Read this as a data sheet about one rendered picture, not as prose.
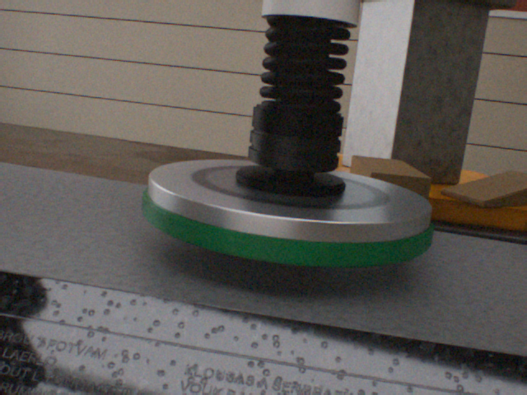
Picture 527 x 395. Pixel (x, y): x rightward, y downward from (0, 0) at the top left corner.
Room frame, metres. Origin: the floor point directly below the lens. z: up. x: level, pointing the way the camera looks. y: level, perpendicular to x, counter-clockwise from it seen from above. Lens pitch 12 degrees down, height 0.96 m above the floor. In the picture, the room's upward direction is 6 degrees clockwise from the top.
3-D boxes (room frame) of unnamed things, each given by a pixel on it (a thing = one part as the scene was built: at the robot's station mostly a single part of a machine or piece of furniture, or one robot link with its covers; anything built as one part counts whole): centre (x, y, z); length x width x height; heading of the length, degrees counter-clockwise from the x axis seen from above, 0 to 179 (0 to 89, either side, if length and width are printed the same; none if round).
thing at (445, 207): (1.21, -0.29, 0.76); 0.49 x 0.49 x 0.05; 83
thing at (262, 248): (0.41, -0.02, 0.87); 0.22 x 0.22 x 0.04
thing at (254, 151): (0.41, -0.02, 0.90); 0.07 x 0.07 x 0.01
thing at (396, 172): (0.97, -0.21, 0.81); 0.20 x 0.10 x 0.05; 1
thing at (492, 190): (1.02, -0.44, 0.80); 0.20 x 0.10 x 0.05; 120
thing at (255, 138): (0.41, -0.02, 0.91); 0.07 x 0.07 x 0.01
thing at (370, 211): (0.41, -0.02, 0.87); 0.21 x 0.21 x 0.01
